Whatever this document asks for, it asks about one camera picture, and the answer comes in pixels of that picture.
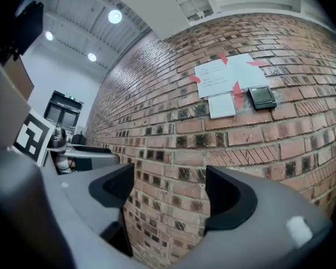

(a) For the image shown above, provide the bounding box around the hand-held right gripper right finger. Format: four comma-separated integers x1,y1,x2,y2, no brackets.
170,165,334,269

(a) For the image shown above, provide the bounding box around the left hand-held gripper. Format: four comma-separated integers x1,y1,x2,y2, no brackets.
13,108,120,176

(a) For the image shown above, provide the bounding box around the white paper sheet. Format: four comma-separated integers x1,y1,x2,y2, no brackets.
193,53,266,99

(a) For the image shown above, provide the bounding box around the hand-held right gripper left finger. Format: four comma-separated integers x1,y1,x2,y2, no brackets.
0,147,146,269

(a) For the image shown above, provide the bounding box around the black double door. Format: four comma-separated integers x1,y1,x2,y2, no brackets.
43,90,85,136

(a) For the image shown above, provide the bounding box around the black wall thermostat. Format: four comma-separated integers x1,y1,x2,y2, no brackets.
246,85,278,112

